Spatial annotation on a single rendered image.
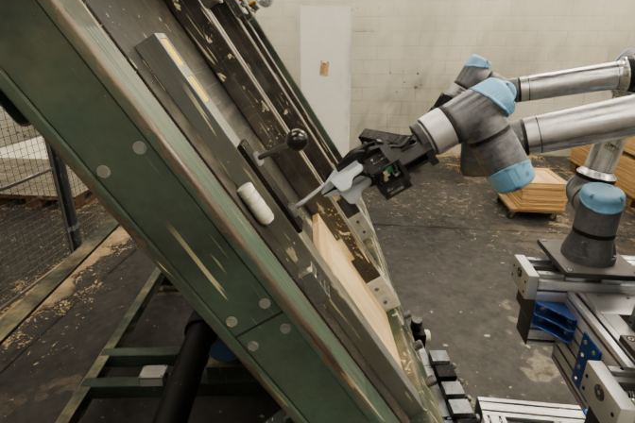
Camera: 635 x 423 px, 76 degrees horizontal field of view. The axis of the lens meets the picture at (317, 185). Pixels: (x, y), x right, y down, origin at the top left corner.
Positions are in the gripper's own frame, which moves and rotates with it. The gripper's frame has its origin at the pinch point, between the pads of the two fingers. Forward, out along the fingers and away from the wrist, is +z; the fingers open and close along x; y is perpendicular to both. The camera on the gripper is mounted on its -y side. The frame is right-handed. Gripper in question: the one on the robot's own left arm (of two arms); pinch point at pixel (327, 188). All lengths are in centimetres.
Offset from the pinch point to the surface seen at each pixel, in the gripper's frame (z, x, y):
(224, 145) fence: 10.5, -17.5, -2.9
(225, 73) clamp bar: 10.3, -15.4, -40.7
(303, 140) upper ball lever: -2.2, -13.7, 3.0
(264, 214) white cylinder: 11.0, -6.1, 4.9
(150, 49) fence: 11.0, -35.3, -9.4
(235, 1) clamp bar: 3, -17, -91
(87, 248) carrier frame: 123, 33, -92
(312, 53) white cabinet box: -11, 140, -403
